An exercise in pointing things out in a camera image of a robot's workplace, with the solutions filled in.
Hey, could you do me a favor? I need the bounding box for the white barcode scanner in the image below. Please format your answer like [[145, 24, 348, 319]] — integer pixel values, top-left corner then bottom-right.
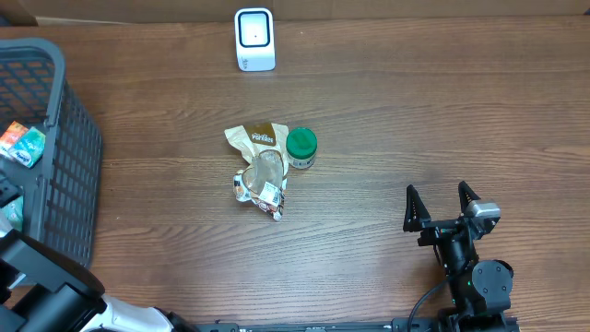
[[234, 7, 276, 72]]

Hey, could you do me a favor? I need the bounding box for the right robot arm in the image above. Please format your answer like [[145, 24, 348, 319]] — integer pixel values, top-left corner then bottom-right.
[[393, 182, 520, 332]]

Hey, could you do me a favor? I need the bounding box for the orange snack packet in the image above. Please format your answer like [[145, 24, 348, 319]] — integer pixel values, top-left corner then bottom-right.
[[0, 121, 29, 160]]

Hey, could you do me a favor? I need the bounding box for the brown PanTree snack bag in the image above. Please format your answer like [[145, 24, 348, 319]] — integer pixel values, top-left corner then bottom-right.
[[224, 123, 289, 221]]

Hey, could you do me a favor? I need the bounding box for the grey plastic shopping basket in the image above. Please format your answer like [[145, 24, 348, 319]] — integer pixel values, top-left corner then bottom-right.
[[1, 38, 103, 267]]

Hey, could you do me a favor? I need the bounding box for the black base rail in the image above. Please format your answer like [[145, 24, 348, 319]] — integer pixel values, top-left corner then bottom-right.
[[193, 315, 521, 332]]

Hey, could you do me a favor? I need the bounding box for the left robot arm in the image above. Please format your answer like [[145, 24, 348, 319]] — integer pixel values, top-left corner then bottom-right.
[[1, 216, 198, 331]]

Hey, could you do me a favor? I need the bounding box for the teal tissue packet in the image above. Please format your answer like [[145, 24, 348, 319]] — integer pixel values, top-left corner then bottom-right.
[[1, 196, 24, 231]]

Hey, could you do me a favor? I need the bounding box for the green lid jar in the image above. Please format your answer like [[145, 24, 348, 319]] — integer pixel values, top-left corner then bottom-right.
[[287, 127, 318, 169]]

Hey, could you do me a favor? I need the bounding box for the teal gum packet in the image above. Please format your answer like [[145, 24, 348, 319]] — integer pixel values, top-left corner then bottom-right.
[[8, 127, 46, 169]]

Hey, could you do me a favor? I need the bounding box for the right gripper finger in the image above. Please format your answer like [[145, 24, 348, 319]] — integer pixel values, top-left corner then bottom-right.
[[403, 184, 431, 232], [458, 181, 480, 214]]

